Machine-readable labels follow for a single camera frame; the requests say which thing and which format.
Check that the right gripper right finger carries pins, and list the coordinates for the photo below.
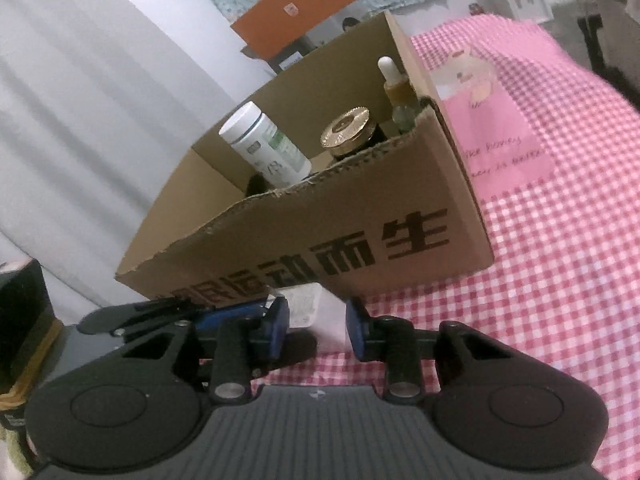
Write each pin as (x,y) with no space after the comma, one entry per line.
(397,344)

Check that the brown cardboard box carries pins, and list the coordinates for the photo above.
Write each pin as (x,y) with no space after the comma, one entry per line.
(400,214)

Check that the pink checkered tablecloth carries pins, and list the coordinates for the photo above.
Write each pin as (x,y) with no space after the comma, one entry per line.
(564,287)

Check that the orange Philips product box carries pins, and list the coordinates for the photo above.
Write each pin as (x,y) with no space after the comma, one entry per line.
(282,32)

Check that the pink paper note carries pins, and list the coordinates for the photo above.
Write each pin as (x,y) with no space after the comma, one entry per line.
(501,152)

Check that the white power adapter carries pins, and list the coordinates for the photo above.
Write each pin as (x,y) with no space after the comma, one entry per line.
(314,308)

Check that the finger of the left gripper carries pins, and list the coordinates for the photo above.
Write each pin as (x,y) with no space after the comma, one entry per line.
(135,320)

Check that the green dropper bottle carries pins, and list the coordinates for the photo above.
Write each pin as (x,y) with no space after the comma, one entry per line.
(406,105)

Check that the white vitamin bottle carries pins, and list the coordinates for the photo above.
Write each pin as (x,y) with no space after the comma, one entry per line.
(261,143)

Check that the white curtain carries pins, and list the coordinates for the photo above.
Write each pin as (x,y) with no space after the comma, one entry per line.
(100,100)

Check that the black key fob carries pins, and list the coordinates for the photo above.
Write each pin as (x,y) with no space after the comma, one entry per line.
(257,185)

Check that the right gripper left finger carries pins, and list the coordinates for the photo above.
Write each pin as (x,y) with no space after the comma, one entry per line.
(242,341)

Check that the gold lid cosmetic jar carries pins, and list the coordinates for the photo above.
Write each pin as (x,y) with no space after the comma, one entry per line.
(351,132)

